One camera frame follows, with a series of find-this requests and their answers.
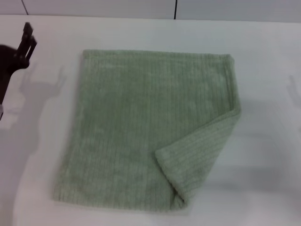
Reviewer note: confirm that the black vertical wall strip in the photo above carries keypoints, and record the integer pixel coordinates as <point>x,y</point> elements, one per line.
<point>175,9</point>

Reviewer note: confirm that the green ribbed towel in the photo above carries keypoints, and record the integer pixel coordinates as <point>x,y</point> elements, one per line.
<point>131,122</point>

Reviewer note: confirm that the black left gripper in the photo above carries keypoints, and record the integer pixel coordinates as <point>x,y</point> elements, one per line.
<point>5,61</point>

